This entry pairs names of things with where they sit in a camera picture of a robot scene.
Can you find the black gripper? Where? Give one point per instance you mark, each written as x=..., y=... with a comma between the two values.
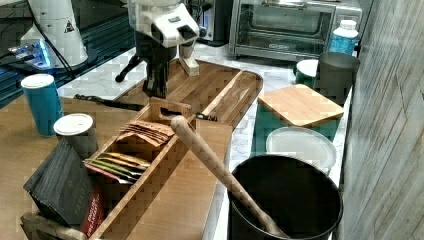
x=157, y=58

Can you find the robot base with lights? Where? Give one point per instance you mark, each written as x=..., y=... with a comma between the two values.
x=54, y=40

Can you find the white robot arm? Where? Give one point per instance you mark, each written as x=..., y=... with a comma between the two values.
x=163, y=29

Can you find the wooden spoon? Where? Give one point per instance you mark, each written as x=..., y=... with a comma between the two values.
x=195, y=143

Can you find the dark can white lid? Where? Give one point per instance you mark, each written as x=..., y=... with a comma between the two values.
x=78, y=130

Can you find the wooden serving tray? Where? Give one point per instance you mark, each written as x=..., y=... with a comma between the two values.
x=220, y=91

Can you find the blue can white lid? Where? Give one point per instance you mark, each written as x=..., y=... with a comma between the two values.
x=42, y=96

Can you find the yellow green tea packets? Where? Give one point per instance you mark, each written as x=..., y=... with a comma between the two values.
x=125, y=169

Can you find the black tea packets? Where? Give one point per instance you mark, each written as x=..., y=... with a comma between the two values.
x=65, y=192

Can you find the silver toaster oven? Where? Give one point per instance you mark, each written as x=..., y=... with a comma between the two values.
x=290, y=30

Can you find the small bamboo cutting board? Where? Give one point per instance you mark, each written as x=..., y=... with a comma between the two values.
x=301, y=106

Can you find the green mug white lid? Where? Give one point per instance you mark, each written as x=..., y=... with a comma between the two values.
x=305, y=72

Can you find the clear jar white lid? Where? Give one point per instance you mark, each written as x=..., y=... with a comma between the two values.
x=304, y=144

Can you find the dark grey cylindrical cup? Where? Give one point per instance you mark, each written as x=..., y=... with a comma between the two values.
x=336, y=74

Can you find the blue bottle white cap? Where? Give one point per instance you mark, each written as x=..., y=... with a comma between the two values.
x=344, y=37

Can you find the black utensil pot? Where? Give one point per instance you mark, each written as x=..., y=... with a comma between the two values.
x=303, y=201

